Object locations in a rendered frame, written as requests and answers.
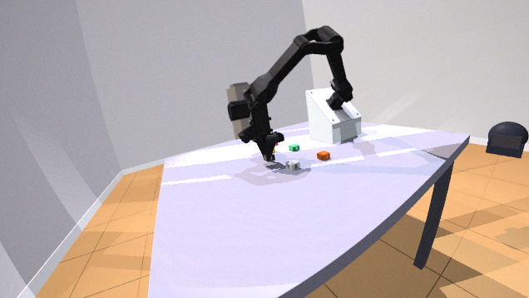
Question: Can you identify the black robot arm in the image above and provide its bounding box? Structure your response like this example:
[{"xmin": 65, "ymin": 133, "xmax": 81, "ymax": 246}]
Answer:
[{"xmin": 227, "ymin": 26, "xmax": 353, "ymax": 144}]

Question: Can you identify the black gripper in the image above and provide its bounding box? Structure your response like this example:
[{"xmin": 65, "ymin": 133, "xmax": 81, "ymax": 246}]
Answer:
[{"xmin": 250, "ymin": 114, "xmax": 284, "ymax": 160}]

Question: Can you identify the orange block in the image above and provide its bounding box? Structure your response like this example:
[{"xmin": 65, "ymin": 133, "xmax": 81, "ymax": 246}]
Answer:
[{"xmin": 317, "ymin": 151, "xmax": 330, "ymax": 161}]

